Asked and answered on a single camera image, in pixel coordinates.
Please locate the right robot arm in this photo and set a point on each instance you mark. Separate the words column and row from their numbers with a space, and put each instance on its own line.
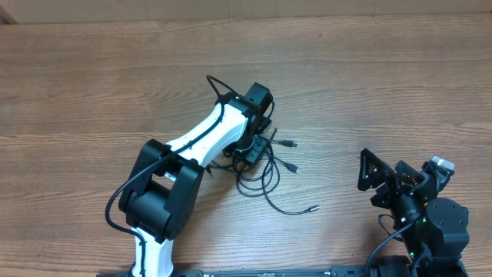
column 430, row 232

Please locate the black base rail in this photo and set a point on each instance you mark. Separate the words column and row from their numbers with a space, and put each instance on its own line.
column 335, row 271

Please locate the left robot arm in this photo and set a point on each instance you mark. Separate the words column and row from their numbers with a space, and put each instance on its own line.
column 161, row 191

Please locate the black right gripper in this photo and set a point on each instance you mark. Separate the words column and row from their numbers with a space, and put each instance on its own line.
column 380, row 174

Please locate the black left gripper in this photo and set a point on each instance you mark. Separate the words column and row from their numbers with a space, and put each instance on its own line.
column 253, row 155

